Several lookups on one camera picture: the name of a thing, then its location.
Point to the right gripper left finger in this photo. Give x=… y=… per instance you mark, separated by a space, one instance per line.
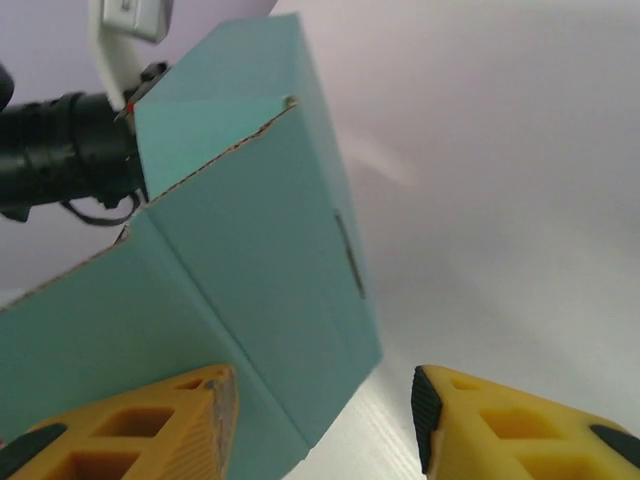
x=150 y=430

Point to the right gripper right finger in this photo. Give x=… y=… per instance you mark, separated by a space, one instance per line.
x=525 y=435

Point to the teal paper box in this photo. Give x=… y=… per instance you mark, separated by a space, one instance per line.
x=240 y=240

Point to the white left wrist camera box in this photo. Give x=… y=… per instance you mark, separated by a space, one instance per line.
x=115 y=60

